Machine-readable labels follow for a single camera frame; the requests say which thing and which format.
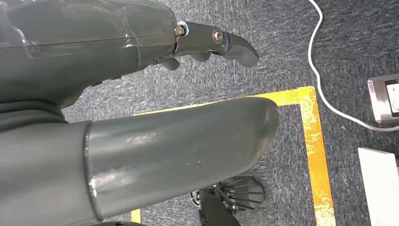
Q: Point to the black robot foot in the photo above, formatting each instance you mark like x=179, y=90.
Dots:
x=243, y=193

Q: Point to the white panel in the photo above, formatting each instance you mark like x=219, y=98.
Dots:
x=380, y=193

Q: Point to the metal floor socket box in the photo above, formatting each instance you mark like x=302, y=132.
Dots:
x=378, y=103

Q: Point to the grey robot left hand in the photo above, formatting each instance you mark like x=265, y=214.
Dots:
x=78, y=56

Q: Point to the grey ribbed left arm sleeve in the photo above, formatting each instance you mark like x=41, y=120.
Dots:
x=28, y=115

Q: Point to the yellow floor tape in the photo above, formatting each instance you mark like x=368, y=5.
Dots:
x=315, y=149

